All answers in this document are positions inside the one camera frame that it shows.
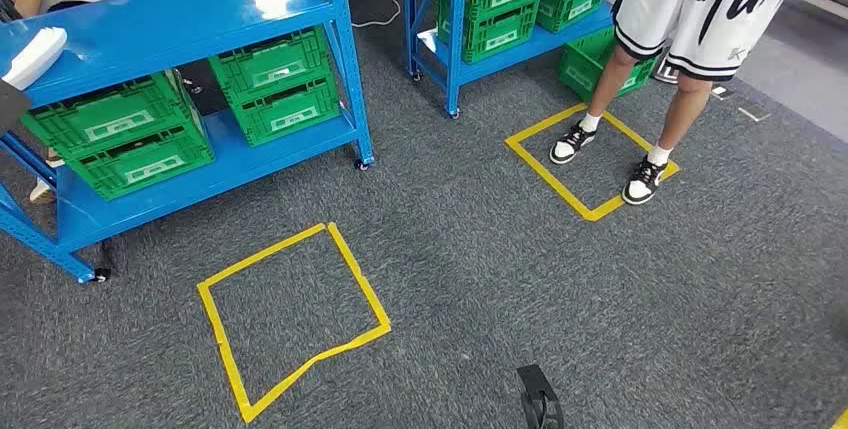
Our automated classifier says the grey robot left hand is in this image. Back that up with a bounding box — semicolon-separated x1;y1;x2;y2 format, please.
0;78;32;134

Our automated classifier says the white curved plastic part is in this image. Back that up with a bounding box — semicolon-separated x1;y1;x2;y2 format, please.
1;26;69;91

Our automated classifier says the blue metal shelf rack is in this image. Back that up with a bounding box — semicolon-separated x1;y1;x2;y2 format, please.
0;0;377;285
402;0;617;121

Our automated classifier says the yellow floor tape square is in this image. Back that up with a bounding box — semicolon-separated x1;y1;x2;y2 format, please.
504;101;682;223
196;221;393;425

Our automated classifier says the white floor cable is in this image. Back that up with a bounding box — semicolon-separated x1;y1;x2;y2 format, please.
349;0;432;30

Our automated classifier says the black robot torso bracket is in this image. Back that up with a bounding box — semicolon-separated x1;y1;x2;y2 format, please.
515;364;566;429

